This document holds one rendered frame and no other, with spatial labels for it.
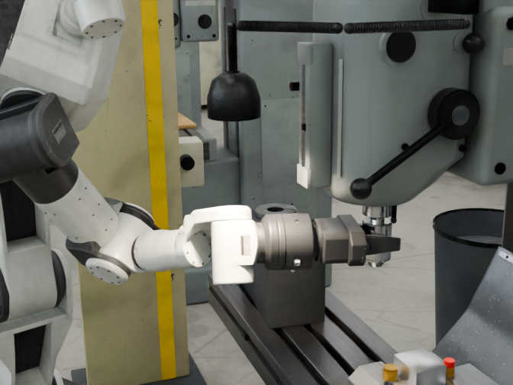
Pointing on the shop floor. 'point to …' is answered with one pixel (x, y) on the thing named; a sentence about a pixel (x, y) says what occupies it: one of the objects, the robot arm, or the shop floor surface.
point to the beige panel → (156, 63)
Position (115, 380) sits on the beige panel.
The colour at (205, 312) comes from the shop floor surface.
